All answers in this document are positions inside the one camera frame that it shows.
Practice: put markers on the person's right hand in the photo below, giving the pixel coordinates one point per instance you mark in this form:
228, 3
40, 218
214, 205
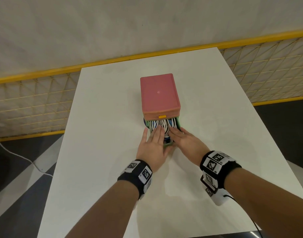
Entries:
188, 144

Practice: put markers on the person's left hand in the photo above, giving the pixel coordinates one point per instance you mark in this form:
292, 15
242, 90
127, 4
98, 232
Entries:
152, 149

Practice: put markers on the pink drawer box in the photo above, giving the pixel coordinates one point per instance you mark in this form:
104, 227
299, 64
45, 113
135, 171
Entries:
159, 94

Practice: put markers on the person's left forearm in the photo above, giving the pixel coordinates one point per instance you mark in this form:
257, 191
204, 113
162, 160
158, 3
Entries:
104, 213

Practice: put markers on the person's right forearm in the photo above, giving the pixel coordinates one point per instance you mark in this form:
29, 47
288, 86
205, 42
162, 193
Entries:
267, 203

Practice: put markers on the black left wristband with markers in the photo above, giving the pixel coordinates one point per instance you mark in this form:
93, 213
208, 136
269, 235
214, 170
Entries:
136, 174

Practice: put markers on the black wristband with markers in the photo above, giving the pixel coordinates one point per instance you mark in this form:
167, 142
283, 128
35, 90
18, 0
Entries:
136, 174
218, 168

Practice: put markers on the dark blue round container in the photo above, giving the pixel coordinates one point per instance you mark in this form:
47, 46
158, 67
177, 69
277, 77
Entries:
144, 121

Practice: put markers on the black right wristband with markers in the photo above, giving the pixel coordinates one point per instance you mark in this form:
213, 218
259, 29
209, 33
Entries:
218, 168

